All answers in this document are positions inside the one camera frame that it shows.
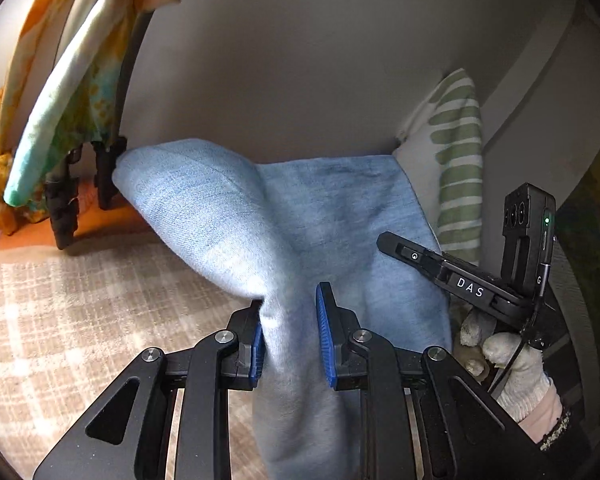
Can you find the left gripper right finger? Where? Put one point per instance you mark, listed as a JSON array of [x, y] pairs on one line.
[[422, 414]]

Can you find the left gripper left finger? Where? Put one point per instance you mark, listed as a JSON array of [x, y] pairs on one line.
[[125, 433]]

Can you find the blue denim jeans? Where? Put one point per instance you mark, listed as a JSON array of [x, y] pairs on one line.
[[273, 233]]

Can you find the right forearm black sleeve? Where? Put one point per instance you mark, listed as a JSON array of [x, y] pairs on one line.
[[553, 428]]

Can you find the white gloved right hand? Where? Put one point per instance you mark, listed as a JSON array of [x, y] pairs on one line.
[[480, 350]]

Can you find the beige plaid bed blanket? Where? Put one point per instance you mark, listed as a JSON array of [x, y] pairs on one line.
[[70, 323]]

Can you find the green patterned white pillow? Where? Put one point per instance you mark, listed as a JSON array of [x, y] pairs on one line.
[[440, 149]]

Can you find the orange bed sheet edge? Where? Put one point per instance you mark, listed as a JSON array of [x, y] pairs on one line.
[[93, 222]]

